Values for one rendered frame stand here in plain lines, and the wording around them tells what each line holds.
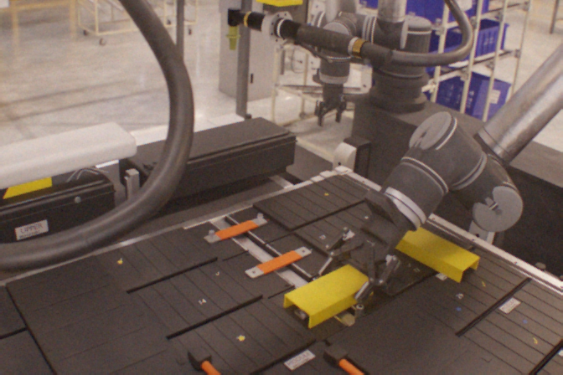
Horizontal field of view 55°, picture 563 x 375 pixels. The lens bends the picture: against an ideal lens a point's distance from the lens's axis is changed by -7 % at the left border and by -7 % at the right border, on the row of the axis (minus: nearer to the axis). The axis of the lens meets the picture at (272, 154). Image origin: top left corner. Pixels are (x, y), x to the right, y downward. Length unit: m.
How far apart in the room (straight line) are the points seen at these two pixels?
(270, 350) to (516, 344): 0.43
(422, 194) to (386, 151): 1.31
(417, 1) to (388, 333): 2.74
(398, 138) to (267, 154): 0.97
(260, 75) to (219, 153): 3.68
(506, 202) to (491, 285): 0.17
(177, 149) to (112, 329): 0.44
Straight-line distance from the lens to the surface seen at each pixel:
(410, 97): 2.34
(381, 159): 2.39
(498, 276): 1.21
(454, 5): 1.52
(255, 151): 1.39
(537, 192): 2.03
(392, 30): 2.12
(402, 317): 1.03
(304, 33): 1.34
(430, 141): 1.08
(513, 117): 1.29
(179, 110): 0.65
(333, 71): 2.03
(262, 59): 4.96
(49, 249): 0.57
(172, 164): 0.61
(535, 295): 1.19
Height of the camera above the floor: 1.66
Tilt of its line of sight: 24 degrees down
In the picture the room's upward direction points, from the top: 4 degrees clockwise
